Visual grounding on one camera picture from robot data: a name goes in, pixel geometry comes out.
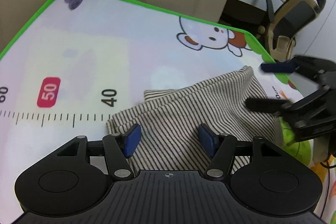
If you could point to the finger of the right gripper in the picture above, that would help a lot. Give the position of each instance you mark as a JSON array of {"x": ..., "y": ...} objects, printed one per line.
[
  {"x": 263, "y": 105},
  {"x": 282, "y": 68}
]

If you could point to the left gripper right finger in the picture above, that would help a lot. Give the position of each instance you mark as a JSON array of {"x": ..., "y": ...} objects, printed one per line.
[{"x": 221, "y": 151}]

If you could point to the cartoon play mat green border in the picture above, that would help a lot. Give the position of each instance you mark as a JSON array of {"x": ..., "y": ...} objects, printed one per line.
[{"x": 76, "y": 63}]

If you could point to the striped beige knit garment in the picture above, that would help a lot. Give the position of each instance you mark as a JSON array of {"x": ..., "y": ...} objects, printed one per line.
[{"x": 169, "y": 121}]

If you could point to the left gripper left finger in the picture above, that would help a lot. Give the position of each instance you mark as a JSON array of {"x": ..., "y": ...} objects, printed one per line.
[{"x": 117, "y": 149}]

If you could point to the tan office chair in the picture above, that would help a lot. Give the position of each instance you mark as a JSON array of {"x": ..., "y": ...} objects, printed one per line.
[{"x": 279, "y": 27}]

